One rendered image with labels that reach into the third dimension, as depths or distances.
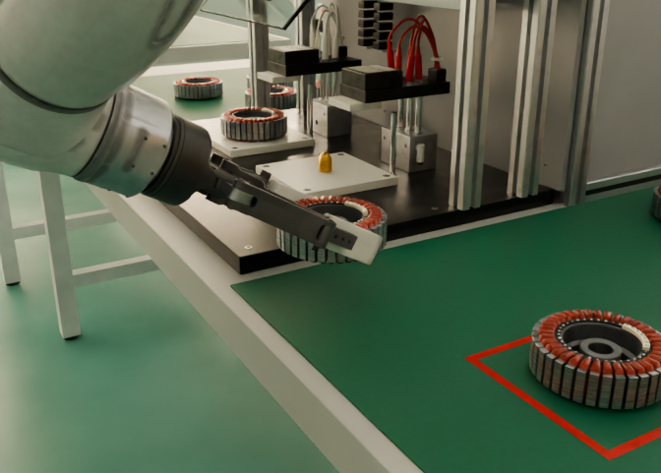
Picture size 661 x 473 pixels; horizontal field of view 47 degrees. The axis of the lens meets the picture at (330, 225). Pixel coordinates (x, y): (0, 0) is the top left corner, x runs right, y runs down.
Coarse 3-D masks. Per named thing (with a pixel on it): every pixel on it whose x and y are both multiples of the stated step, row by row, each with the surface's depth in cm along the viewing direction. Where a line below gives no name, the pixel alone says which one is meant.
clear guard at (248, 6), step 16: (208, 0) 96; (224, 0) 92; (240, 0) 89; (256, 0) 86; (272, 0) 82; (288, 0) 80; (304, 0) 77; (224, 16) 90; (240, 16) 86; (256, 16) 83; (272, 16) 80; (288, 16) 78
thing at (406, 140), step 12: (384, 132) 114; (396, 132) 112; (408, 132) 112; (432, 132) 112; (384, 144) 115; (396, 144) 112; (408, 144) 109; (432, 144) 111; (384, 156) 116; (396, 156) 113; (408, 156) 110; (432, 156) 112; (408, 168) 111; (420, 168) 112; (432, 168) 113
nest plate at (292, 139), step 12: (216, 132) 129; (288, 132) 129; (216, 144) 122; (228, 144) 122; (240, 144) 122; (252, 144) 122; (264, 144) 122; (276, 144) 122; (288, 144) 123; (300, 144) 124; (312, 144) 125
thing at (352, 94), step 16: (352, 80) 105; (368, 80) 103; (384, 80) 104; (400, 80) 105; (336, 96) 108; (352, 96) 106; (368, 96) 103; (384, 96) 105; (400, 96) 106; (416, 96) 107; (400, 112) 113; (416, 112) 110; (416, 128) 110
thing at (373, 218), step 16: (320, 208) 79; (336, 208) 79; (352, 208) 78; (368, 208) 77; (368, 224) 73; (384, 224) 74; (288, 240) 73; (304, 240) 72; (384, 240) 75; (304, 256) 72; (320, 256) 72; (336, 256) 73
